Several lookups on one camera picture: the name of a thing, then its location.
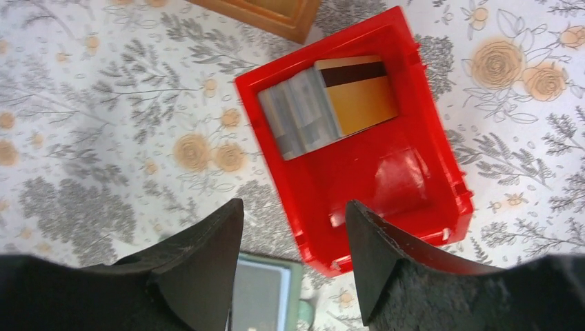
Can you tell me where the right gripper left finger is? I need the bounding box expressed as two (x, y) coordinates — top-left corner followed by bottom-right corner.
(1, 199), (244, 330)

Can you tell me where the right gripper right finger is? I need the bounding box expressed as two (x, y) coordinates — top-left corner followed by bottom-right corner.
(346, 200), (584, 330)

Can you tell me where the green card holder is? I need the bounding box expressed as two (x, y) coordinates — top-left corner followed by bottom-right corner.
(226, 252), (315, 331)

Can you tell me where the red plastic bin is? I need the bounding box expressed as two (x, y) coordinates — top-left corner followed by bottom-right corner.
(235, 6), (473, 277)

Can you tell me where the stack of credit cards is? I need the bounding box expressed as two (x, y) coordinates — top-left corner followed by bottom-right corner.
(257, 67), (344, 160)

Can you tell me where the floral patterned mat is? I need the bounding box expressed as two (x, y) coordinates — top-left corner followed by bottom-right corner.
(0, 0), (585, 331)

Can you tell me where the orange compartment tray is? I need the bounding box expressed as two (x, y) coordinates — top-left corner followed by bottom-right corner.
(189, 0), (321, 44)

